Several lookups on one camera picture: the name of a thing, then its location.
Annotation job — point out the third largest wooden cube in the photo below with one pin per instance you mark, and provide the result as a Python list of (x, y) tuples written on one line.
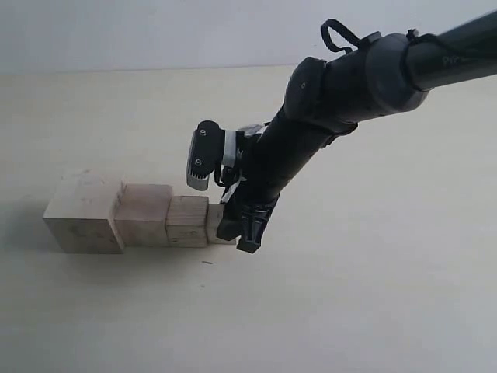
[(186, 221)]

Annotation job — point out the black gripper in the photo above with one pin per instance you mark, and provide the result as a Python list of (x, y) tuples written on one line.
[(272, 155)]

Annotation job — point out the smallest wooden cube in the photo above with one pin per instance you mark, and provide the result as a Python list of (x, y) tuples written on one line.
[(214, 216)]

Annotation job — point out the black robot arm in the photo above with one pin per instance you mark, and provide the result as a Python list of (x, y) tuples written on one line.
[(373, 76)]

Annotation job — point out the second largest wooden cube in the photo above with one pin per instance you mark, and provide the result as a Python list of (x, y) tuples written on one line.
[(141, 215)]

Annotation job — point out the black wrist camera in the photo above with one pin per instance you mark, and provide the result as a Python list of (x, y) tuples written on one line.
[(211, 148)]

